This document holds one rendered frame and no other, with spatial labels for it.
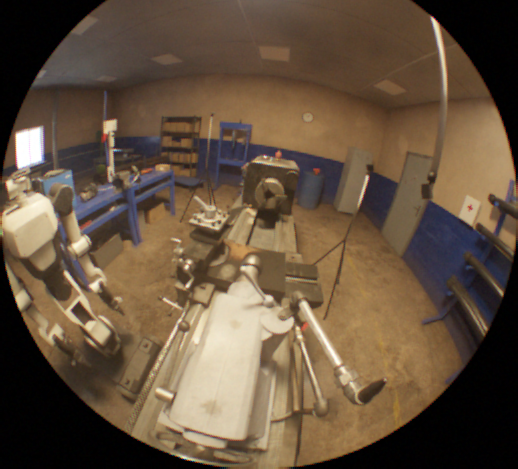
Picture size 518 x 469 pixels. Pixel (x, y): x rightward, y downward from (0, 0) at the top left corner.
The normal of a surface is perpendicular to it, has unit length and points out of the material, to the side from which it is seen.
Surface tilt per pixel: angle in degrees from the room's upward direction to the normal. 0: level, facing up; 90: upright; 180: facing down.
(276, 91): 90
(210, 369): 0
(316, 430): 0
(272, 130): 90
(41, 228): 90
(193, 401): 0
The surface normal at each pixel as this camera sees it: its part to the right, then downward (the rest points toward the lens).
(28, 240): 0.98, 0.18
